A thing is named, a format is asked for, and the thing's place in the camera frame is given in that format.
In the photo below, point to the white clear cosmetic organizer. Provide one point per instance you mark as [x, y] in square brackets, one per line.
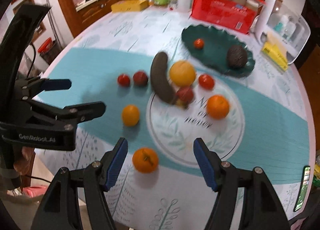
[280, 22]

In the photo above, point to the orange tangerine with stem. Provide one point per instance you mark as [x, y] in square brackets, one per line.
[145, 160]

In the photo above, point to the red basket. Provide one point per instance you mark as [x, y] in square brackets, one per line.
[46, 46]

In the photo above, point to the small red tomato on plate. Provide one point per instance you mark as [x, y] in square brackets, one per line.
[198, 44]

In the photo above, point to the red paper cup package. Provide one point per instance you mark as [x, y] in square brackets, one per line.
[237, 15]

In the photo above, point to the large yellow orange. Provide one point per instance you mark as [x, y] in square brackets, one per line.
[182, 73]

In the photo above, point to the yellow tissue pack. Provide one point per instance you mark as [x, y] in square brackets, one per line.
[274, 49]

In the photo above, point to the dark green scalloped plate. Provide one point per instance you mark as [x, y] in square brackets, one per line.
[216, 45]

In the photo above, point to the patterned tablecloth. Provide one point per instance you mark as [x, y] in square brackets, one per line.
[270, 124]

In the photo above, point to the small glass jar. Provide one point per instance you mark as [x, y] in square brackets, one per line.
[172, 4]

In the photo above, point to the dark red lychee large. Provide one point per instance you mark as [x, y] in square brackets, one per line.
[185, 94]

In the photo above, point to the white plastic bottle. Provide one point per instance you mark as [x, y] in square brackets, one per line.
[184, 5]

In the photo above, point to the small yellow orange citrus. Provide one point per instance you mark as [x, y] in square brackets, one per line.
[130, 115]

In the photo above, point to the yellow box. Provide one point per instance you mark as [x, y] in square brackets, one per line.
[130, 6]

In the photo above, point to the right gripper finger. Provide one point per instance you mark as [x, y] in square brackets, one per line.
[34, 86]
[44, 114]

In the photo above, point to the person's hand on handle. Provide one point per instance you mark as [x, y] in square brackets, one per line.
[22, 164]

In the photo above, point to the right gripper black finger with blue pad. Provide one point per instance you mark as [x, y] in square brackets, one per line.
[262, 209]
[59, 208]

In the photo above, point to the smartphone at table edge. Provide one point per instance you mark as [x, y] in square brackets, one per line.
[303, 188]

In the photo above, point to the dark avocado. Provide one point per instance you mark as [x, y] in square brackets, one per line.
[237, 57]

